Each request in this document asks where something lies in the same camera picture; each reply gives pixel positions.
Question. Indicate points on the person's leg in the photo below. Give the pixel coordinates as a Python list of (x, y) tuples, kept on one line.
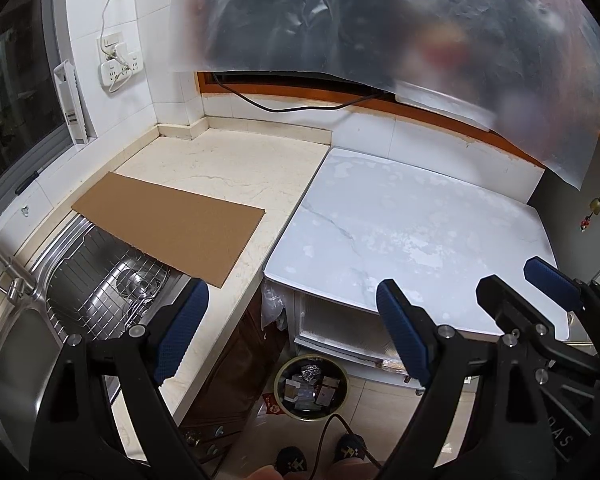
[(265, 472)]

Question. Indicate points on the hanging beaded ornament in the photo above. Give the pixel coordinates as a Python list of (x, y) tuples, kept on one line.
[(596, 206)]

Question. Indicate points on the dark patterned shoe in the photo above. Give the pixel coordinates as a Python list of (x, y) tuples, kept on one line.
[(349, 447), (291, 460)]

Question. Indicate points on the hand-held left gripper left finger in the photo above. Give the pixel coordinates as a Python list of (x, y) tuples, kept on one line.
[(180, 330)]

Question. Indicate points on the round dark trash bin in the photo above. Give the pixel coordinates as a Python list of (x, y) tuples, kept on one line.
[(300, 412)]

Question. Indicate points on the dark glass window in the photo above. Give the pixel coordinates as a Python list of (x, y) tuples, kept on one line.
[(20, 100)]

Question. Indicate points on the translucent plastic sheet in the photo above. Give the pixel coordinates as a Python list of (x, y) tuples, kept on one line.
[(380, 20)]

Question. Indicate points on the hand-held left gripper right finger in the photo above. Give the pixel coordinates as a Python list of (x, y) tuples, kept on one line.
[(405, 330)]

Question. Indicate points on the steel sink faucet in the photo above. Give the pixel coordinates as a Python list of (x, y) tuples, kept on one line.
[(15, 282)]

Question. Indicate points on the translucent plastic bag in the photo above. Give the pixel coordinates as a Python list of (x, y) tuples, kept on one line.
[(272, 305)]

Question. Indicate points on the red paper scrap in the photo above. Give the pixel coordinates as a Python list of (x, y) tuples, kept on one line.
[(274, 405)]

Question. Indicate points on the orange wooden window frame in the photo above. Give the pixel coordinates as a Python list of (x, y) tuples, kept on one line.
[(305, 92)]

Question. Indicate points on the stainless steel sink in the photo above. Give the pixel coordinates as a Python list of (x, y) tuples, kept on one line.
[(10, 375)]

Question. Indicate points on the white drawer unit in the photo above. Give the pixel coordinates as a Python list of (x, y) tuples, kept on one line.
[(340, 320)]

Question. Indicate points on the white wall outlet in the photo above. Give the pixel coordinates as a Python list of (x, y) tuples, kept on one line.
[(125, 67)]

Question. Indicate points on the brown wooden cabinet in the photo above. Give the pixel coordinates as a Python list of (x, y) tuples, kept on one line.
[(230, 385)]

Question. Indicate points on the brown cardboard sheet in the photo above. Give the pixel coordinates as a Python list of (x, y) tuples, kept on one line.
[(170, 225)]

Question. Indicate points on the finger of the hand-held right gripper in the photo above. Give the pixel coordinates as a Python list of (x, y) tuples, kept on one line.
[(500, 300), (550, 275)]

